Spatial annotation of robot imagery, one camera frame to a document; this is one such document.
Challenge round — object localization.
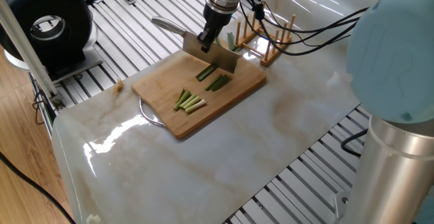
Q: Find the black round fan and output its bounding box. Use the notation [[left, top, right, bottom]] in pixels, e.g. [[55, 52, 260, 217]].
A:
[[0, 0, 104, 83]]

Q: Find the short white garlic piece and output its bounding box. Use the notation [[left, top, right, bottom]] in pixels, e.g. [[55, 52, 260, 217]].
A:
[[180, 96, 202, 110], [186, 98, 206, 113]]

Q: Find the metal wire board loop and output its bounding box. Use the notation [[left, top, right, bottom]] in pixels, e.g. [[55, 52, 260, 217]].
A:
[[138, 96, 165, 126]]

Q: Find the aluminium frame post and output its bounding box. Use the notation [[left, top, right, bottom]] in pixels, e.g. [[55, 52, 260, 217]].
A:
[[0, 0, 66, 111]]

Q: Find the black floor cable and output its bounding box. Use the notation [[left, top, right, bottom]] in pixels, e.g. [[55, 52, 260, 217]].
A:
[[0, 148, 77, 224]]

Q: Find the green garlic stalk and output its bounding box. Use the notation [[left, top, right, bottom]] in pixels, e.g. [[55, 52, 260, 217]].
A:
[[226, 22, 241, 52]]

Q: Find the wooden slotted rack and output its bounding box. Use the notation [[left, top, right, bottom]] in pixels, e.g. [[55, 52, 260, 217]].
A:
[[235, 0, 298, 66]]

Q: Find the white marble pattern mat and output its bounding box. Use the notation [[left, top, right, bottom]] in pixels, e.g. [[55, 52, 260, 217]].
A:
[[53, 0, 401, 224]]

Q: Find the short green garlic leaf piece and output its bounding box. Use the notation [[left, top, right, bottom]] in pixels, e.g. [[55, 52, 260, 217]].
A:
[[210, 74, 233, 89]]

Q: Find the bamboo cutting board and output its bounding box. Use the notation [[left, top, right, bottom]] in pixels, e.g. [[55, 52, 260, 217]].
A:
[[130, 45, 267, 140]]

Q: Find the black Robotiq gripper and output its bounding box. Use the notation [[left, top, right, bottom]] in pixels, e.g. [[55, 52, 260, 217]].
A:
[[197, 5, 235, 51]]

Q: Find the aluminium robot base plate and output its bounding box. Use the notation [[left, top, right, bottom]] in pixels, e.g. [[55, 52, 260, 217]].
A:
[[335, 193, 361, 224]]

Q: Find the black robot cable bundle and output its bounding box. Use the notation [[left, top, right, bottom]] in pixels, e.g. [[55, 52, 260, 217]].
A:
[[237, 0, 374, 48]]

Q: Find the long green garlic leaf piece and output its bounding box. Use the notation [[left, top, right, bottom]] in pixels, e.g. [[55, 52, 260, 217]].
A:
[[196, 64, 219, 82], [205, 79, 226, 93]]

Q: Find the steel kitchen knife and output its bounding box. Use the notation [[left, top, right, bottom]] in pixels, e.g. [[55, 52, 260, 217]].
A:
[[151, 17, 239, 74]]

